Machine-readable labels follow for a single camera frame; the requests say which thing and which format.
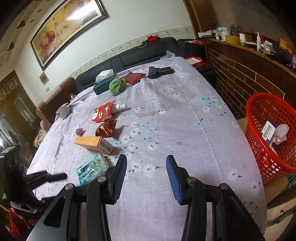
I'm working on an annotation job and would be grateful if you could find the red foil wrapper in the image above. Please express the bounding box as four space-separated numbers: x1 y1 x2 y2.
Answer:
95 120 117 138

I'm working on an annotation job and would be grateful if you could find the teal tissue pack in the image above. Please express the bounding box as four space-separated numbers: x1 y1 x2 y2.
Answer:
76 153 108 185

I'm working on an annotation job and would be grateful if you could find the wooden sideboard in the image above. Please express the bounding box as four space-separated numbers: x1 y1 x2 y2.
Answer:
203 39 295 119

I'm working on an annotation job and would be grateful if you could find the red pouch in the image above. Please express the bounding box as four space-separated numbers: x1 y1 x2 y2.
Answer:
123 72 146 86

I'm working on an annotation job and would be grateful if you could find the black leather sofa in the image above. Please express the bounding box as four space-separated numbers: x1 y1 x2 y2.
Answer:
75 37 206 93

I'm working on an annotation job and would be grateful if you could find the green cloth ball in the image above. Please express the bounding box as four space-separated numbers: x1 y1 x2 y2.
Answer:
109 78 126 96

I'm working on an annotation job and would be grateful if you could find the red item on sofa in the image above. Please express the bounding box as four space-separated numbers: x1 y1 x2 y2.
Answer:
147 35 160 43

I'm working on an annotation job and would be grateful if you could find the orange cardboard box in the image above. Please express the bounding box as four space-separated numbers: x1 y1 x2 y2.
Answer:
74 137 113 155

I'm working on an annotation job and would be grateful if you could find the framed horse painting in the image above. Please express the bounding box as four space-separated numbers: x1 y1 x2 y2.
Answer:
30 0 107 70

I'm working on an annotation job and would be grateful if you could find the dark green tissue box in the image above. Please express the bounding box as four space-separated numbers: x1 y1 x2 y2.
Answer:
93 69 116 95

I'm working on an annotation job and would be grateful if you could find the pink crumpled paper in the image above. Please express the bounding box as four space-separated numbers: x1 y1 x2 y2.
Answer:
75 128 85 137

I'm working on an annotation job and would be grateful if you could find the brown armchair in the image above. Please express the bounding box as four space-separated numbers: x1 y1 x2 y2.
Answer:
36 77 77 131

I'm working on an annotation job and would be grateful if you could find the white ceramic mug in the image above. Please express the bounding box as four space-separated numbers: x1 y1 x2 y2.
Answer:
56 102 70 120

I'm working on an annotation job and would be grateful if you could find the floral purple tablecloth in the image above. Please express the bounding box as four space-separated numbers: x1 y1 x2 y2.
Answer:
28 57 267 240

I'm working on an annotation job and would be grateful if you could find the white plastic bag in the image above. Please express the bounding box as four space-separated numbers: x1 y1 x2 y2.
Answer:
269 123 289 147

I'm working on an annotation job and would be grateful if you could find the red plastic basket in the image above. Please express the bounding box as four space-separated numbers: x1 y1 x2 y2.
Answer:
245 93 295 184

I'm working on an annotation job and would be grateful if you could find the blue white medicine box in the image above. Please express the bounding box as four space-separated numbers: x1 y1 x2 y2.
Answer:
261 118 276 144

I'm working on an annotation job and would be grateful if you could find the black tool on table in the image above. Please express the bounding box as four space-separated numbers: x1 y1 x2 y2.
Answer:
148 66 175 79

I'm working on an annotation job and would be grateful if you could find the small wall plaque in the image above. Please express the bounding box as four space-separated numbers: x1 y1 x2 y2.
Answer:
39 72 49 85

